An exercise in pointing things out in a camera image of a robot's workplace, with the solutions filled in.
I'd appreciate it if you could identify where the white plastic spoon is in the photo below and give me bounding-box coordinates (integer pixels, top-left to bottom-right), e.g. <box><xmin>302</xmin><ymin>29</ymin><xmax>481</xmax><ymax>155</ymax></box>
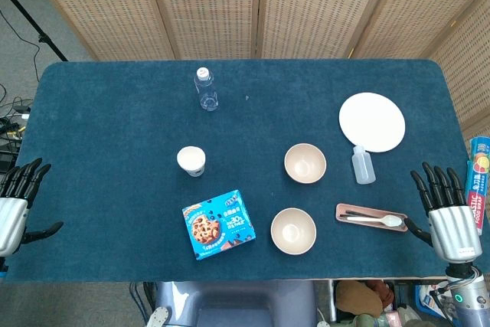
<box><xmin>346</xmin><ymin>215</ymin><xmax>403</xmax><ymax>227</ymax></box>

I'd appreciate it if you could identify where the clear plastic water bottle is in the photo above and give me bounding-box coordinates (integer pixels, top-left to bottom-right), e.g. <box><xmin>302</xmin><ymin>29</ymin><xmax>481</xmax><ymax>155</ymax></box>
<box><xmin>193</xmin><ymin>67</ymin><xmax>219</xmax><ymax>112</ymax></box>

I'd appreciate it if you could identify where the small translucent squeeze bottle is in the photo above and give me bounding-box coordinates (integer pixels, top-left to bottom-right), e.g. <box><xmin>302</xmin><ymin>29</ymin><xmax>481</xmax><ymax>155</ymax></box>
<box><xmin>351</xmin><ymin>145</ymin><xmax>376</xmax><ymax>185</ymax></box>

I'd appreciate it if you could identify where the white paper cup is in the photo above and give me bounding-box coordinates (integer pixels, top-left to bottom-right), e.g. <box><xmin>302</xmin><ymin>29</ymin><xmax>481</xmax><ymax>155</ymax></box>
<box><xmin>176</xmin><ymin>146</ymin><xmax>207</xmax><ymax>178</ymax></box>

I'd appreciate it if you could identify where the thin black floor cable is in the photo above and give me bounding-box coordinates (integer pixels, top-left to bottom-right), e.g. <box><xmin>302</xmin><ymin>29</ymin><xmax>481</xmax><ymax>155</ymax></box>
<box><xmin>0</xmin><ymin>8</ymin><xmax>42</xmax><ymax>89</ymax></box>

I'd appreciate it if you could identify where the brown bag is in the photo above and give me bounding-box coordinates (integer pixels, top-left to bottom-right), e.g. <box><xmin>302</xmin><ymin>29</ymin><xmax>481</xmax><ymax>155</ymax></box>
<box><xmin>335</xmin><ymin>280</ymin><xmax>395</xmax><ymax>320</ymax></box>

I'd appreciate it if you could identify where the dark chopsticks pair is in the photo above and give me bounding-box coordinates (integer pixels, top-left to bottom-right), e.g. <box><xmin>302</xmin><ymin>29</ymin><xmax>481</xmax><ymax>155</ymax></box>
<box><xmin>339</xmin><ymin>209</ymin><xmax>386</xmax><ymax>218</ymax></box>

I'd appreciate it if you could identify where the woven rattan folding screen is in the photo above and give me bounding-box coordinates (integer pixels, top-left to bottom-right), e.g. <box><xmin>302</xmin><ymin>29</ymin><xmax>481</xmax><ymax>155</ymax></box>
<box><xmin>18</xmin><ymin>0</ymin><xmax>490</xmax><ymax>146</ymax></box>

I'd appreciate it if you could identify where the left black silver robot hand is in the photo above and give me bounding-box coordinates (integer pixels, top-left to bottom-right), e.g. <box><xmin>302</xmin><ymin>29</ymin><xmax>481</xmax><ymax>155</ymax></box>
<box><xmin>0</xmin><ymin>157</ymin><xmax>64</xmax><ymax>257</ymax></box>

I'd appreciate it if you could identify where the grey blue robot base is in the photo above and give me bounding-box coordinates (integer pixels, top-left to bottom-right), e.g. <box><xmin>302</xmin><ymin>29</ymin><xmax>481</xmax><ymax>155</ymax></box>
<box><xmin>154</xmin><ymin>280</ymin><xmax>319</xmax><ymax>327</ymax></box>

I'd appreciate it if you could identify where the pink cutlery tray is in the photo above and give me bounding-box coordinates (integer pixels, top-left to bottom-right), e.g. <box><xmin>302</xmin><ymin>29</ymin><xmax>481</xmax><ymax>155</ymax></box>
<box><xmin>335</xmin><ymin>203</ymin><xmax>410</xmax><ymax>233</ymax></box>

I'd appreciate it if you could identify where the floor cable and plug bundle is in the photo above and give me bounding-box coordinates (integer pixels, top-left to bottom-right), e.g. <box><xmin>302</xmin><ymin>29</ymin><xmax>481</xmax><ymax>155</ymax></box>
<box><xmin>0</xmin><ymin>81</ymin><xmax>34</xmax><ymax>169</ymax></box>

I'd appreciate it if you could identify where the plastic food wrap box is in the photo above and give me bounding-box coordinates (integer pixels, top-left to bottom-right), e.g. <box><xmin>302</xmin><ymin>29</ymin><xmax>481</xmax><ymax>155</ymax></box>
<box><xmin>460</xmin><ymin>136</ymin><xmax>490</xmax><ymax>236</ymax></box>

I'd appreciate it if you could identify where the white round plate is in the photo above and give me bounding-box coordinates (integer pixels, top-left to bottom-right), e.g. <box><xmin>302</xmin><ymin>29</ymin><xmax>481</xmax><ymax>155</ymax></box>
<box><xmin>338</xmin><ymin>92</ymin><xmax>407</xmax><ymax>153</ymax></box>

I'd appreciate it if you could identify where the blue cookie box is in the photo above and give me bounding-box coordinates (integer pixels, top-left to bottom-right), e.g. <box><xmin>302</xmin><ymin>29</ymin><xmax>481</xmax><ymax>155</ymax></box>
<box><xmin>181</xmin><ymin>189</ymin><xmax>257</xmax><ymax>261</ymax></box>

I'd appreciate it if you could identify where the black tripod stand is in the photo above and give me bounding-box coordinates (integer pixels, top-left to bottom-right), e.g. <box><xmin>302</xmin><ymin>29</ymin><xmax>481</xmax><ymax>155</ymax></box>
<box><xmin>0</xmin><ymin>0</ymin><xmax>69</xmax><ymax>62</ymax></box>

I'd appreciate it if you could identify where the beige bowl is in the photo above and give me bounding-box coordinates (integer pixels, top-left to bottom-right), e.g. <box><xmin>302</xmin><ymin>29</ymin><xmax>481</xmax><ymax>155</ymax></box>
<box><xmin>283</xmin><ymin>142</ymin><xmax>328</xmax><ymax>185</ymax></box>
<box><xmin>270</xmin><ymin>208</ymin><xmax>318</xmax><ymax>255</ymax></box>

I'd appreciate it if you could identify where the white perforated plate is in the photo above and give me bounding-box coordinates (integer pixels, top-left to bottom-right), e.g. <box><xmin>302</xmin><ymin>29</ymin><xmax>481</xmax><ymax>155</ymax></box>
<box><xmin>147</xmin><ymin>306</ymin><xmax>172</xmax><ymax>327</ymax></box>

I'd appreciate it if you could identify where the dark blue table cloth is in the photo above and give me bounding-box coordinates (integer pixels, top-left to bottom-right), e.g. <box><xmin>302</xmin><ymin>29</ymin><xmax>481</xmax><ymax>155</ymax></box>
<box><xmin>0</xmin><ymin>59</ymin><xmax>490</xmax><ymax>284</ymax></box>

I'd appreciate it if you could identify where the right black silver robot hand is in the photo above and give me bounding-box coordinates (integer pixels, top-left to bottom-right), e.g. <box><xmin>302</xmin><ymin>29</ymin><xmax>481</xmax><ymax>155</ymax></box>
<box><xmin>406</xmin><ymin>161</ymin><xmax>484</xmax><ymax>265</ymax></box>

